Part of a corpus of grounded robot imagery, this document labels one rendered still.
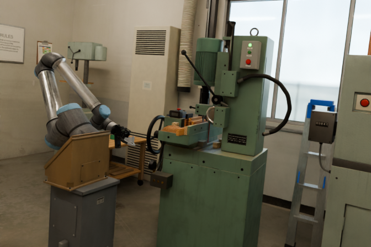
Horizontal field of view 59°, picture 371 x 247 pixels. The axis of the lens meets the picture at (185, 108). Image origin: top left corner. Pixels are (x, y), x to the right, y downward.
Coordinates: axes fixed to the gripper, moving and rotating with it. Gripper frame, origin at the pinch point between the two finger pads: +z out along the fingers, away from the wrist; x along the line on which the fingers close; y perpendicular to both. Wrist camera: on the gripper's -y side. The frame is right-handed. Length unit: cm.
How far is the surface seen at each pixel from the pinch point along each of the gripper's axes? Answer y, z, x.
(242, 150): 39, 73, -2
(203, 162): 24, 58, -14
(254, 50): 96, 55, -8
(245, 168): 34, 81, -13
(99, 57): 15, -155, 113
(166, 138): 27.5, 32.4, -22.3
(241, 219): 6, 93, -13
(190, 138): 35, 46, -20
